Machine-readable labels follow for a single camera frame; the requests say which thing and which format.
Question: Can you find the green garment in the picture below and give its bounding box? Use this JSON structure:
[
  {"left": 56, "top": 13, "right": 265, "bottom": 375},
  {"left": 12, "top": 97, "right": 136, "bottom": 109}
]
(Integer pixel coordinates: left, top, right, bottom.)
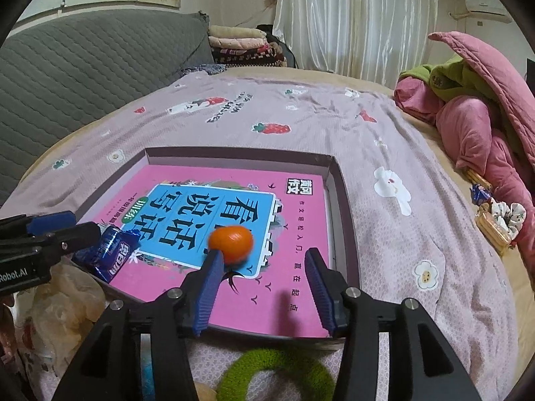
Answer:
[{"left": 399, "top": 56, "right": 523, "bottom": 151}]

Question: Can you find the grey cardboard box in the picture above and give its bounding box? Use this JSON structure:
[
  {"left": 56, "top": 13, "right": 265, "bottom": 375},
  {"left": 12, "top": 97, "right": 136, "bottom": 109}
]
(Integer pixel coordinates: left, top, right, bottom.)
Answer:
[{"left": 70, "top": 147, "right": 361, "bottom": 349}]

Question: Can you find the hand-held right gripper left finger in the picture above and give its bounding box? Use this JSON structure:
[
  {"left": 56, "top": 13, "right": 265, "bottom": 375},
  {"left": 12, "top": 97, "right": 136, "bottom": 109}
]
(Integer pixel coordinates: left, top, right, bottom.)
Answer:
[{"left": 52, "top": 250, "right": 226, "bottom": 401}]

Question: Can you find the pink folded blanket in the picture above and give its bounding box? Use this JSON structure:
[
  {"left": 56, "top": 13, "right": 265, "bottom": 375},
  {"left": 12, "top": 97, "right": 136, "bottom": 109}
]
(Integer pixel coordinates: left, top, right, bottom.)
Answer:
[{"left": 209, "top": 35, "right": 269, "bottom": 49}]

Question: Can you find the blue candy wrapper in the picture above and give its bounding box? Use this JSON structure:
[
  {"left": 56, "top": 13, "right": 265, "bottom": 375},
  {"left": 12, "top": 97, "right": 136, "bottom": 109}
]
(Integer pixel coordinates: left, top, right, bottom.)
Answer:
[{"left": 470, "top": 184, "right": 494, "bottom": 207}]

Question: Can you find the white air conditioner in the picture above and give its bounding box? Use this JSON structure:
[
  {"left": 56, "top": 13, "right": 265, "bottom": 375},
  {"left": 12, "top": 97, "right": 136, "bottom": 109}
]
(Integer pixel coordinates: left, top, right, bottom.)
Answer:
[{"left": 464, "top": 0, "right": 508, "bottom": 18}]

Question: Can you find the grey quilted headboard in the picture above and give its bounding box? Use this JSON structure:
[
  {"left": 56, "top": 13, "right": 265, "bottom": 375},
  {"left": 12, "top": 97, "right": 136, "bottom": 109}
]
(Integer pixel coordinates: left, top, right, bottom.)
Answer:
[{"left": 0, "top": 9, "right": 214, "bottom": 205}]

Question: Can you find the pink book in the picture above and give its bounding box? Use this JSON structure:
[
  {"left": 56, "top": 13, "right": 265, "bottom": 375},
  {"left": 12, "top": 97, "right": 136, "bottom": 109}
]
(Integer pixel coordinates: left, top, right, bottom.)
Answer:
[{"left": 90, "top": 164, "right": 335, "bottom": 339}]

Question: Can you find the grey-blue knitted cloth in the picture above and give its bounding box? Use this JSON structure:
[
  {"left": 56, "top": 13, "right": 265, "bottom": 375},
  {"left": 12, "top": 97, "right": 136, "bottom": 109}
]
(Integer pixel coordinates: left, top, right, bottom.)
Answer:
[{"left": 182, "top": 63, "right": 226, "bottom": 78}]

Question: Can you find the white curtain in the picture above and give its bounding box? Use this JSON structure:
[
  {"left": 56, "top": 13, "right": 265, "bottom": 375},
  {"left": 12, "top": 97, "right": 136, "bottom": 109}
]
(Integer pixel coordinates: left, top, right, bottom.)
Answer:
[{"left": 274, "top": 0, "right": 439, "bottom": 80}]

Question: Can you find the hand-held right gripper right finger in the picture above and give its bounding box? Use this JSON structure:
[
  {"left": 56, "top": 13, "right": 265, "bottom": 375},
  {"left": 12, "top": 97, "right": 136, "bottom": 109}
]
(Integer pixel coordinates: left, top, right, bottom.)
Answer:
[{"left": 304, "top": 248, "right": 481, "bottom": 401}]

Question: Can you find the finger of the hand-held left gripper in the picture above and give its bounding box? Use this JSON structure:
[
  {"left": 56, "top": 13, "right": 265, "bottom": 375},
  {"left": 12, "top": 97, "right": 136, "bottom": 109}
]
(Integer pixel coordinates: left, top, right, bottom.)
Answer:
[
  {"left": 0, "top": 222, "right": 101, "bottom": 266},
  {"left": 0, "top": 212, "right": 77, "bottom": 240}
]

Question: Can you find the pink and green quilt pile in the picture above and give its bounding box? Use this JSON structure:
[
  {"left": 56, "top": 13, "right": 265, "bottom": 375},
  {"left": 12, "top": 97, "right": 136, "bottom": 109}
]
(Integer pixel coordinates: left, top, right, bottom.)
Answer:
[{"left": 395, "top": 31, "right": 535, "bottom": 255}]

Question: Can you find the dark clothing pile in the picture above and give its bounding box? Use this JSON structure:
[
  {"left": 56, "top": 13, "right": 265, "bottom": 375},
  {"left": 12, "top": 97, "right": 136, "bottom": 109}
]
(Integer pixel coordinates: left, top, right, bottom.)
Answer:
[{"left": 256, "top": 24, "right": 290, "bottom": 48}]

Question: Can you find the beige folded blanket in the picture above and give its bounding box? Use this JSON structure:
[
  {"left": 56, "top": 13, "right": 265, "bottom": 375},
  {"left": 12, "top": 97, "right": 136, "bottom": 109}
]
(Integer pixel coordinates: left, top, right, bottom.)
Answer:
[{"left": 208, "top": 25, "right": 268, "bottom": 39}]

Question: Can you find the green fuzzy ring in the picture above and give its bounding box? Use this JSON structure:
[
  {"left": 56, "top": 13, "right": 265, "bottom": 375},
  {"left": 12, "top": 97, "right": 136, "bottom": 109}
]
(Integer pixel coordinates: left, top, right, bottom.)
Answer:
[{"left": 215, "top": 348, "right": 337, "bottom": 401}]

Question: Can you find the dark blue snack packet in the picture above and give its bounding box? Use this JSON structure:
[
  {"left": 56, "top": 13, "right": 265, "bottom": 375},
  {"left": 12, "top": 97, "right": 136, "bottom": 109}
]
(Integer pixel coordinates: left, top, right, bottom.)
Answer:
[{"left": 74, "top": 225, "right": 140, "bottom": 283}]

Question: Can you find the orange tangerine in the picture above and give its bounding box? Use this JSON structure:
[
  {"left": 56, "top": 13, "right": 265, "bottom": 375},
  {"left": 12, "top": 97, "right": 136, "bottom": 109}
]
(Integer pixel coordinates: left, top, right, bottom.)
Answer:
[{"left": 208, "top": 226, "right": 254, "bottom": 265}]

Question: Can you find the wafer biscuit stick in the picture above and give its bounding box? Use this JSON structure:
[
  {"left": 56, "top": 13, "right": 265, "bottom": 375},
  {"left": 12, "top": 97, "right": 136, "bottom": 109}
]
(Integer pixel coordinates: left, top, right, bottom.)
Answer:
[{"left": 466, "top": 167, "right": 494, "bottom": 191}]

